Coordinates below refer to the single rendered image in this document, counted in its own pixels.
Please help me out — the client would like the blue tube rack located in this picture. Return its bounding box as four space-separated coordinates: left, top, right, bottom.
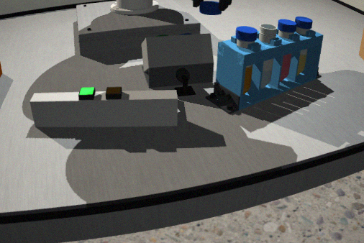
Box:
216 28 323 110

